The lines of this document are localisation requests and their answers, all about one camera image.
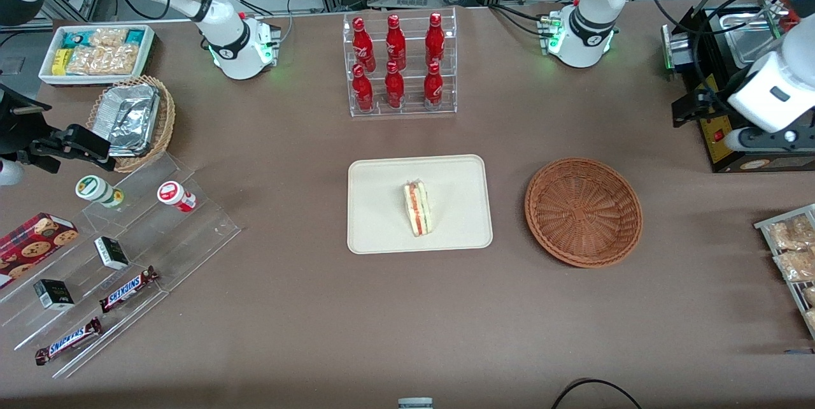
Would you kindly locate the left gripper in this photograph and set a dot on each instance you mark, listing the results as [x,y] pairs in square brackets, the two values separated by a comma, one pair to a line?
[714,102]

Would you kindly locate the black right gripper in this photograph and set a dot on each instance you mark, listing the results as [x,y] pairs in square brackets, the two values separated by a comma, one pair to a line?
[14,130]

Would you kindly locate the triangle sandwich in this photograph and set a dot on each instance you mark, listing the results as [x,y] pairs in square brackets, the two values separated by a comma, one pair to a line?
[417,208]

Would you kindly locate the light wicker basket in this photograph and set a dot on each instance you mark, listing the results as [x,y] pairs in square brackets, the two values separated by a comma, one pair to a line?
[165,122]

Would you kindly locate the brown wicker basket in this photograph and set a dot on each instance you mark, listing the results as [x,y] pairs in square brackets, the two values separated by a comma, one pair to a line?
[582,211]

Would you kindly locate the cream rectangular plastic tray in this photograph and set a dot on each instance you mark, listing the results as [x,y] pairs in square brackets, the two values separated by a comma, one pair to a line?
[382,205]

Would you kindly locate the green lidded sunflower cup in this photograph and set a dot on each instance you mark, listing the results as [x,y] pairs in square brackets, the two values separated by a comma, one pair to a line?
[95,189]

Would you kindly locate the silver metal box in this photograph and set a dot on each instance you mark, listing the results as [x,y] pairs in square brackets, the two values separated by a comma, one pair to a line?
[678,46]

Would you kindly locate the aluminium foil container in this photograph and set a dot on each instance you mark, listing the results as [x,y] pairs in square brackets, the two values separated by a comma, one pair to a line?
[130,119]

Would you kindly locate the black hot dog appliance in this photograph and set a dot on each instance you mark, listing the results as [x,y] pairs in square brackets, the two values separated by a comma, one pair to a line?
[751,164]

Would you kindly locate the white plastic snack bin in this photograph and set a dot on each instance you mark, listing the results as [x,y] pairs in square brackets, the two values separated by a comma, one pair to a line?
[48,74]

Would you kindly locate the stainless steel pan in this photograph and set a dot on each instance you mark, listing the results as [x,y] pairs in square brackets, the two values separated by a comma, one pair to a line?
[745,39]

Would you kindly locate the yellow snack packet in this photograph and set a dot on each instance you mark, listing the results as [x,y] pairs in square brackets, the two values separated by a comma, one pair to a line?
[60,62]

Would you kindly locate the clear puffed snack bag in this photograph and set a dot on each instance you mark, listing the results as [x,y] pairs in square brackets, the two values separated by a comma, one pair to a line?
[102,60]
[109,36]

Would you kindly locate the red chocolate chip cookie box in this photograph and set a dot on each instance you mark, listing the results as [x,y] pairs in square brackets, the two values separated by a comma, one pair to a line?
[32,243]

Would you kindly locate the teal snack packet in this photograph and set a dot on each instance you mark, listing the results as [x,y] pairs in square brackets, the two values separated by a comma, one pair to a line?
[76,38]
[135,36]

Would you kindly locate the small black carton box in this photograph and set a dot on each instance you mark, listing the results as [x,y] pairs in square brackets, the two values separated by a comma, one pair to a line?
[54,294]
[111,253]

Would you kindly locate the red lidded white cup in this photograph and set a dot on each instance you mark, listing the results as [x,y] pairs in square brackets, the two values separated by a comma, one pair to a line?
[175,195]

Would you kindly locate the grey metal display rack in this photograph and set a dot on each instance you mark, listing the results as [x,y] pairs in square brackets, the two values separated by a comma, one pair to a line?
[764,225]

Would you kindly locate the clear acrylic stepped display stand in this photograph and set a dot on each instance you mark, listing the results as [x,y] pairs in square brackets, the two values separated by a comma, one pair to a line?
[191,237]

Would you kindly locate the Snickers chocolate bar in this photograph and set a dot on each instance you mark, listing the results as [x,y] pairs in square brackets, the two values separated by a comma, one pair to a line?
[67,340]
[127,289]

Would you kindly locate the clear bag of crackers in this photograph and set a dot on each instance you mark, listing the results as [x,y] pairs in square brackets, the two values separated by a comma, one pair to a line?
[796,264]
[789,234]

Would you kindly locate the red cola bottle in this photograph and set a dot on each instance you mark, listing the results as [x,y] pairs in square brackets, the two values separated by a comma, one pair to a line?
[363,46]
[435,43]
[433,89]
[394,89]
[363,92]
[395,44]

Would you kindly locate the clear acrylic bottle rack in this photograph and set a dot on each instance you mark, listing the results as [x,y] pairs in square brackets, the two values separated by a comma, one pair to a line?
[411,62]

